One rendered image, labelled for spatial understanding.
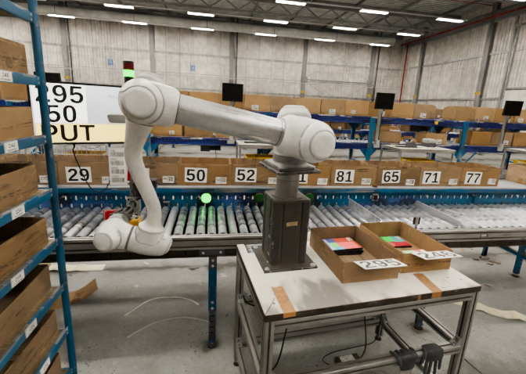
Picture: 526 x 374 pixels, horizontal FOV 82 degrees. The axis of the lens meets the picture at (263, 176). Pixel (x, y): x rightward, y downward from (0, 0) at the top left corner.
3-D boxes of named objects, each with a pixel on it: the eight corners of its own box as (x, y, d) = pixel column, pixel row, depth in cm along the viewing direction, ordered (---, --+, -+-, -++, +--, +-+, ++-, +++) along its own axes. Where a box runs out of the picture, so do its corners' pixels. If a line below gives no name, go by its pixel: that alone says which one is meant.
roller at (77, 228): (59, 246, 162) (58, 237, 161) (95, 212, 212) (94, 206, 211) (70, 245, 163) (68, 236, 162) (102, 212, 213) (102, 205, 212)
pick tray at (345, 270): (341, 283, 131) (344, 262, 128) (308, 244, 167) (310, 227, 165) (398, 278, 137) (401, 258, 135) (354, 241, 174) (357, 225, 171)
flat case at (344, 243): (362, 249, 156) (363, 247, 156) (329, 253, 151) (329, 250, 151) (348, 239, 169) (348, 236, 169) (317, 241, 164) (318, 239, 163)
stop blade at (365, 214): (378, 232, 197) (380, 219, 195) (347, 209, 241) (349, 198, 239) (379, 232, 197) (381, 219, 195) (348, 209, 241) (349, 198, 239)
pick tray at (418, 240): (400, 273, 141) (403, 253, 139) (357, 239, 178) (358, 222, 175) (450, 268, 148) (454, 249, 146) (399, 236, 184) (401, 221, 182)
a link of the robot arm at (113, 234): (99, 235, 128) (131, 242, 131) (84, 253, 113) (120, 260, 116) (105, 212, 127) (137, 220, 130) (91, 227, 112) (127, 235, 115)
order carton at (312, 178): (281, 186, 236) (282, 165, 232) (274, 178, 264) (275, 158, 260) (329, 186, 242) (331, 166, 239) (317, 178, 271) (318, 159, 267)
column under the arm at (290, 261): (317, 268, 142) (324, 201, 135) (264, 273, 136) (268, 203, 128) (297, 244, 167) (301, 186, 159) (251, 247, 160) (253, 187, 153)
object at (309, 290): (264, 323, 109) (264, 315, 108) (235, 249, 163) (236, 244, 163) (480, 291, 135) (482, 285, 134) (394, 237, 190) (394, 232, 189)
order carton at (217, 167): (177, 186, 222) (177, 163, 218) (181, 177, 250) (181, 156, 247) (231, 186, 229) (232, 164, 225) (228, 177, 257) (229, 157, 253)
